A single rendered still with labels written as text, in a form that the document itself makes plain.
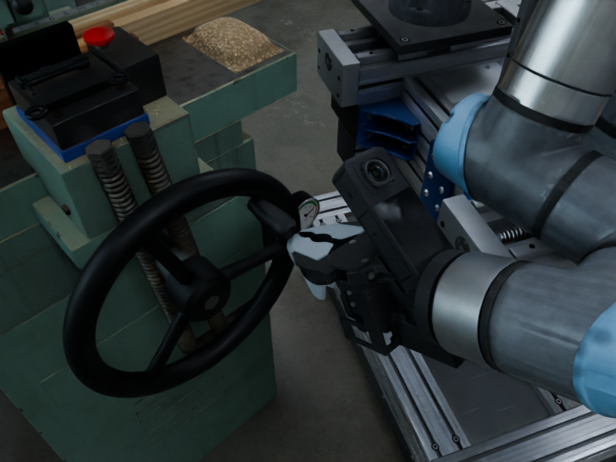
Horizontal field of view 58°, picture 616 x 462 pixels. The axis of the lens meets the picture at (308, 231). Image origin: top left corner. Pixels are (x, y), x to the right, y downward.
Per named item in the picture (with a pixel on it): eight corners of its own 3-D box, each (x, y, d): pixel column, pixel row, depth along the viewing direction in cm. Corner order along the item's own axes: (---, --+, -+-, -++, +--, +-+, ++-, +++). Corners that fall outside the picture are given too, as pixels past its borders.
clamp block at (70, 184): (85, 244, 55) (55, 176, 49) (28, 178, 62) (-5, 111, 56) (205, 177, 62) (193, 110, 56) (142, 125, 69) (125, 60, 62)
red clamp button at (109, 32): (93, 51, 53) (91, 41, 52) (79, 40, 54) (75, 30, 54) (121, 41, 54) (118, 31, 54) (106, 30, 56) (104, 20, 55)
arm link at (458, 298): (467, 297, 33) (542, 236, 37) (411, 281, 37) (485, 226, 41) (489, 394, 36) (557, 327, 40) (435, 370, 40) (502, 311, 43)
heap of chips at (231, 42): (235, 73, 72) (233, 53, 70) (181, 38, 78) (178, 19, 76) (284, 50, 76) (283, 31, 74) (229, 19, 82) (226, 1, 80)
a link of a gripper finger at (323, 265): (284, 273, 50) (345, 295, 43) (279, 259, 50) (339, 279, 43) (323, 249, 53) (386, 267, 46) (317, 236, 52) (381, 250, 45)
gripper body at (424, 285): (337, 337, 49) (442, 386, 40) (309, 254, 46) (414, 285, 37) (396, 294, 53) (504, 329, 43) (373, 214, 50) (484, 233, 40)
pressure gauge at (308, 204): (291, 247, 90) (291, 211, 84) (277, 234, 92) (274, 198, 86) (320, 227, 93) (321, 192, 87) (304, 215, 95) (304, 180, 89)
